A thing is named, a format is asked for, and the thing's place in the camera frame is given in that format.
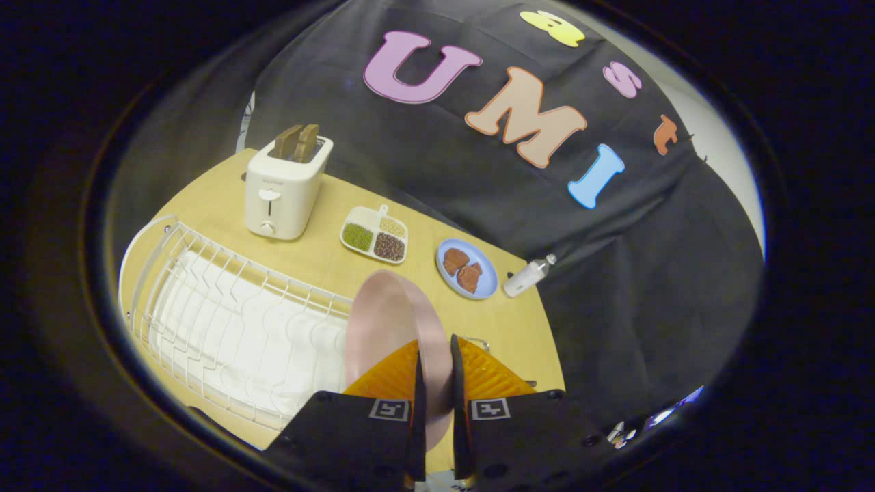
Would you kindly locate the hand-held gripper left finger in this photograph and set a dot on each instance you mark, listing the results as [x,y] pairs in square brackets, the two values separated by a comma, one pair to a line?
[418,410]

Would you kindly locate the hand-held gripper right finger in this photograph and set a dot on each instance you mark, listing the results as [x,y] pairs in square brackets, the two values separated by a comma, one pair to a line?
[459,410]

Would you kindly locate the pink plate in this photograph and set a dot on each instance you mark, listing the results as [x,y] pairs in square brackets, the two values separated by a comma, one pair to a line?
[389,328]

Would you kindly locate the blue plate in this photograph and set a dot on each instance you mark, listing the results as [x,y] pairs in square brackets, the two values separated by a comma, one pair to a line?
[467,268]

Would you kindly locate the brown meat piece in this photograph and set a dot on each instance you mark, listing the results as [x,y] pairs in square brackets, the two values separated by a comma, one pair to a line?
[454,260]
[470,277]

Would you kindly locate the small white bottle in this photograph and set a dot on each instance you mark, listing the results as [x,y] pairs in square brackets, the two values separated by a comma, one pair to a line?
[526,276]

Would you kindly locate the white divided tray with beans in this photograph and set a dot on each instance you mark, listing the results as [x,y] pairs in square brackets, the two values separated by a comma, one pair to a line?
[374,236]

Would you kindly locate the black backdrop cloth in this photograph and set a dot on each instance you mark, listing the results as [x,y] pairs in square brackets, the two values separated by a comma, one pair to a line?
[478,191]

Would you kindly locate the white toaster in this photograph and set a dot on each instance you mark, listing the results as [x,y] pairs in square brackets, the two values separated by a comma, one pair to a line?
[281,188]

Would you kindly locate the brown toast slice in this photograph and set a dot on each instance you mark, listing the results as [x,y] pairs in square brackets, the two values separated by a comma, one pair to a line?
[307,142]
[287,141]

